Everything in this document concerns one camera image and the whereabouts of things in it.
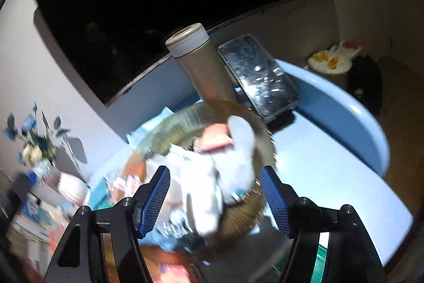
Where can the stack of books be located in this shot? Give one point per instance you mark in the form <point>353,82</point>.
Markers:
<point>36,216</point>

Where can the pink orange soft item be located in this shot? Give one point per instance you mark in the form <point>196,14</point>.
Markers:
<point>215,137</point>

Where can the white round vase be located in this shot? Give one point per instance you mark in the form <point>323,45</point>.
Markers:
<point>73,187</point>

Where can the blue white artificial flowers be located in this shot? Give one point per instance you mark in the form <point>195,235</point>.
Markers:
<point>33,140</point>

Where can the black smartphone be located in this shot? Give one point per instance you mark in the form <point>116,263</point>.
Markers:
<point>258,74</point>

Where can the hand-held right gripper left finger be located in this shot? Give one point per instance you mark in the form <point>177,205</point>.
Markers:
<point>155,200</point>

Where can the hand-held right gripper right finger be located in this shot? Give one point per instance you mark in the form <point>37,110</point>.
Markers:
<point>275,200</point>

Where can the white tray with snacks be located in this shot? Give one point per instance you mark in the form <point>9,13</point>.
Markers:
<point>347,47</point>

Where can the beige thermos bottle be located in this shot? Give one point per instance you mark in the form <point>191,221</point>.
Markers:
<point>202,67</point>

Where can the black television screen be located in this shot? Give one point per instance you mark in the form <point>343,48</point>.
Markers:
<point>165,4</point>

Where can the white stool with orange snacks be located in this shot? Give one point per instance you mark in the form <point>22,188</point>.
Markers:
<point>328,69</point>

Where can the orange pink floral blanket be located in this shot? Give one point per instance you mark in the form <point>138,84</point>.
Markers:
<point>172,264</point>

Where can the black bag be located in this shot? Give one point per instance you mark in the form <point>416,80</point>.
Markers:
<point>366,84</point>

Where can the tan woven basket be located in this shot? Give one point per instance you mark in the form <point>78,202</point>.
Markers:
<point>238,230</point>

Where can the white plush toy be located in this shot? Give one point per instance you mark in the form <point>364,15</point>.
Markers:
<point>215,177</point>

